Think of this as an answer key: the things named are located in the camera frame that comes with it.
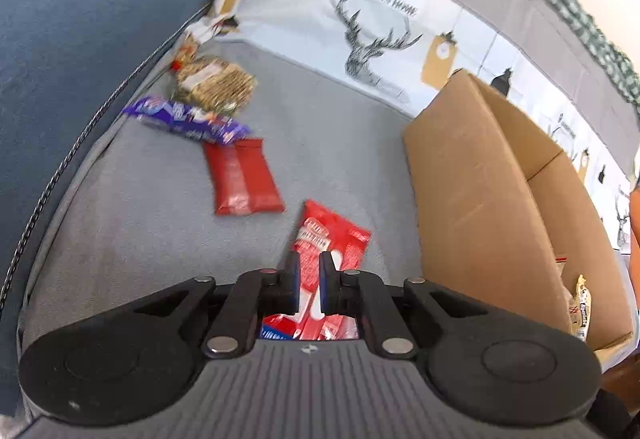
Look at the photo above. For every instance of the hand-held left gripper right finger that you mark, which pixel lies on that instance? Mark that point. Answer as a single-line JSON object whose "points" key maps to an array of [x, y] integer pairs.
{"points": [[328, 286]]}

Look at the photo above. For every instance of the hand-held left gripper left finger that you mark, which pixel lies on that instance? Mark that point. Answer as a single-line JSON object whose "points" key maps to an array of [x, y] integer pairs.
{"points": [[296, 281]]}

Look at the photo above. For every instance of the red and white snack packet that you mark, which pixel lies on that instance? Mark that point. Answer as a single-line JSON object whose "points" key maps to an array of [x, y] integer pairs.
{"points": [[335, 234]]}

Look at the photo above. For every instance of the brown cardboard box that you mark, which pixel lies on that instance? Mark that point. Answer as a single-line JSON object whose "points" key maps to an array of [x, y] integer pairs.
{"points": [[475, 169]]}

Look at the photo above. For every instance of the purple snack packet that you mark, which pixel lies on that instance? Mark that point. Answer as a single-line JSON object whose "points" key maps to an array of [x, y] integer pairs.
{"points": [[185, 119]]}

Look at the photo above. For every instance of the clear peanut brittle packet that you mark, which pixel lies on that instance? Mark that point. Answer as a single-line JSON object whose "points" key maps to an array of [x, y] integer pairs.
{"points": [[215, 81]]}

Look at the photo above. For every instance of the golden candy with red ends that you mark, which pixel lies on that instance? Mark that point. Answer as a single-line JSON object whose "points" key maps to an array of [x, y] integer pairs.
{"points": [[189, 51]]}

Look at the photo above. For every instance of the long silver snack packet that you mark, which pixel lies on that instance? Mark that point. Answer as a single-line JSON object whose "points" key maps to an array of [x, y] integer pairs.
{"points": [[581, 309]]}

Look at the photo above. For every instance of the dark red snack packet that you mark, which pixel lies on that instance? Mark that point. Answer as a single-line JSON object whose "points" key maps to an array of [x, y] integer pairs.
{"points": [[242, 179]]}

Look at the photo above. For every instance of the orange cushion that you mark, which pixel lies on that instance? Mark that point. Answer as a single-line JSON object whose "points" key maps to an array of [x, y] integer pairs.
{"points": [[636, 229]]}

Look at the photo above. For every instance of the blue sofa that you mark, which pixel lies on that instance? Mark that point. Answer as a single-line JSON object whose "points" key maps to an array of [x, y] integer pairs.
{"points": [[75, 19]]}

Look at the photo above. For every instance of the green checked cloth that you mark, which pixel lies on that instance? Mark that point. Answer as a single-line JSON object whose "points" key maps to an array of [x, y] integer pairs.
{"points": [[600, 34]]}

